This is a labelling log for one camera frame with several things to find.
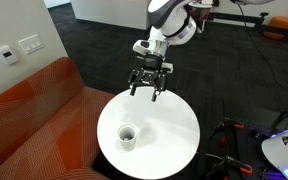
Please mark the orange sofa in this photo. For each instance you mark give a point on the orange sofa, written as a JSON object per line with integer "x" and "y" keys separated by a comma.
{"x": 48, "y": 126}

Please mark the upper black orange clamp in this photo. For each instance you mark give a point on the upper black orange clamp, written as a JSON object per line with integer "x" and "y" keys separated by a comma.
{"x": 226, "y": 123}

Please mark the lower black orange clamp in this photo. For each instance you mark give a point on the lower black orange clamp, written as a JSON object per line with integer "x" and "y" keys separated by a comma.
{"x": 230, "y": 161}

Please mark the orange round ottoman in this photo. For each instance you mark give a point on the orange round ottoman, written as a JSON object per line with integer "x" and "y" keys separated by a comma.
{"x": 280, "y": 22}

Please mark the white light switch plate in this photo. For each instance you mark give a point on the white light switch plate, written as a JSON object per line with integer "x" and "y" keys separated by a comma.
{"x": 31, "y": 44}

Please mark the white paper cup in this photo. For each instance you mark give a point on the white paper cup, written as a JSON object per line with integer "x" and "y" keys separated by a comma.
{"x": 127, "y": 134}

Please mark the round white table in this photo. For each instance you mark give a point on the round white table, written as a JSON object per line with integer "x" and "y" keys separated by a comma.
{"x": 168, "y": 133}

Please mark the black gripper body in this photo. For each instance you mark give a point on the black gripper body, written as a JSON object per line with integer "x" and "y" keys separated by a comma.
{"x": 145, "y": 77}

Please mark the black orange clamp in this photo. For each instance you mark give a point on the black orange clamp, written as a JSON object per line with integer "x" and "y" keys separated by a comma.
{"x": 226, "y": 123}
{"x": 230, "y": 161}

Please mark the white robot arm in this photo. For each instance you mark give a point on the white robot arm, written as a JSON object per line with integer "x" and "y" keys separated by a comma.
{"x": 171, "y": 24}

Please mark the white wall thermostat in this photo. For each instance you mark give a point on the white wall thermostat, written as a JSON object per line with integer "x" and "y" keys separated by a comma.
{"x": 7, "y": 55}

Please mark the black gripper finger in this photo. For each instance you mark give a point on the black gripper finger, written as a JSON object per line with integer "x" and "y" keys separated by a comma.
{"x": 155, "y": 94}
{"x": 133, "y": 89}

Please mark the white partition counter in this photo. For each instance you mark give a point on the white partition counter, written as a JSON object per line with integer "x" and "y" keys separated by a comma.
{"x": 126, "y": 13}

